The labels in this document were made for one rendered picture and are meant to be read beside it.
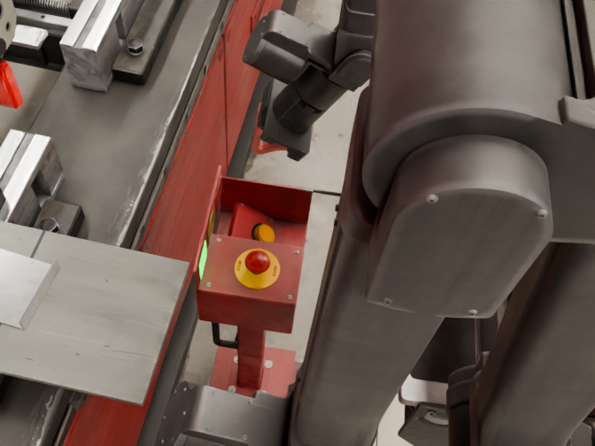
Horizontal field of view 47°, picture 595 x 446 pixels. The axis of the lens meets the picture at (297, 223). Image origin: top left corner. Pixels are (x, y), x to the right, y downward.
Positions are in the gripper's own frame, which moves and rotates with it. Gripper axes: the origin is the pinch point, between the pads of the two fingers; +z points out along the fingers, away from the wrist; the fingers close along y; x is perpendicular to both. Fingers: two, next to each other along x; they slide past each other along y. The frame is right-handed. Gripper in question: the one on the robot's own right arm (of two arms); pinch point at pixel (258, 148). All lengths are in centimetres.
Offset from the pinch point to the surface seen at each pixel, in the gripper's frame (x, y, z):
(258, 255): 9.8, 6.3, 16.0
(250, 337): 26, 5, 49
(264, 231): 13.2, -2.9, 23.2
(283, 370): 47, -1, 74
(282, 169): 45, -70, 89
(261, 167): 39, -70, 92
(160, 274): -8.0, 21.3, 3.6
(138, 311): -9.3, 26.3, 4.3
